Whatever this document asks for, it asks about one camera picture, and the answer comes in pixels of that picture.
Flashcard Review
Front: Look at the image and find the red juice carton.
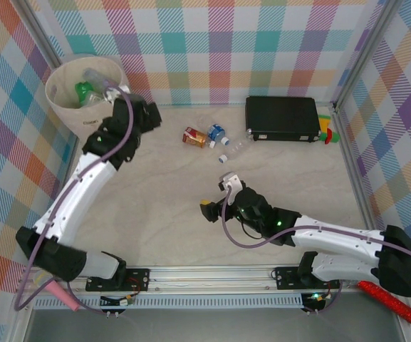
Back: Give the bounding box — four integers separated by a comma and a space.
182, 126, 217, 149

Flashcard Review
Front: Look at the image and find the crushed green bottle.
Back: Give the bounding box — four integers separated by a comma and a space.
75, 81, 94, 106

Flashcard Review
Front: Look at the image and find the blue label bottle white cap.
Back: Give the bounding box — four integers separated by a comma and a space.
197, 114, 231, 147

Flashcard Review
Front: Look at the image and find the large clear bottle white cap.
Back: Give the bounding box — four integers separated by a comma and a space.
217, 134, 254, 165

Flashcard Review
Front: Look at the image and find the clear bottle pink label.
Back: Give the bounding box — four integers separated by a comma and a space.
83, 67, 115, 94

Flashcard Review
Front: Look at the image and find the beige waste bin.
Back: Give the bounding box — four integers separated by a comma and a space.
44, 55, 137, 142

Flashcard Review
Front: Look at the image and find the black hard case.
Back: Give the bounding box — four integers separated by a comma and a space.
244, 95, 323, 144

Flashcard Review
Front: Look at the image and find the yellow green red toy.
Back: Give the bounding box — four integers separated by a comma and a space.
318, 113, 340, 145

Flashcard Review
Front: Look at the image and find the pink marker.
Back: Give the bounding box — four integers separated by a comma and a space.
46, 279, 80, 311

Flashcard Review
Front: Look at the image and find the red glitter microphone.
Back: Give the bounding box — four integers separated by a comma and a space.
358, 281, 411, 327

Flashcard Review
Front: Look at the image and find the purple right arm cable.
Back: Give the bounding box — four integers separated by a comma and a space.
222, 187, 411, 314

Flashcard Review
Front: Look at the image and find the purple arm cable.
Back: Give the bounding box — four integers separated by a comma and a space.
14, 81, 135, 315
222, 187, 411, 314

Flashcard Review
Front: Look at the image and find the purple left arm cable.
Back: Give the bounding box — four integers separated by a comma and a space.
14, 81, 135, 315

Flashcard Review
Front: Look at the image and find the aluminium front rail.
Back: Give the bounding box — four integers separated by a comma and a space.
21, 265, 407, 295

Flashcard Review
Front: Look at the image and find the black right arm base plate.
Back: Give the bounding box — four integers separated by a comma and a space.
274, 265, 342, 291

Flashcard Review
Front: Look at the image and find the grey slotted cable duct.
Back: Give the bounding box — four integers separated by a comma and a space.
36, 294, 304, 310

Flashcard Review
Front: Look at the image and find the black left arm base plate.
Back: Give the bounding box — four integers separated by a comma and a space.
85, 267, 152, 293

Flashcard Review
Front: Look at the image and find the aluminium side rail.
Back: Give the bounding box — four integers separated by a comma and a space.
333, 105, 383, 250

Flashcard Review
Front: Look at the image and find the small connector with wires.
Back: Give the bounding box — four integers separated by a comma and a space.
100, 294, 137, 308
303, 291, 334, 308

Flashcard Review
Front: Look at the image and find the aluminium frame post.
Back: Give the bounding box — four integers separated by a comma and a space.
333, 0, 400, 111
21, 0, 66, 68

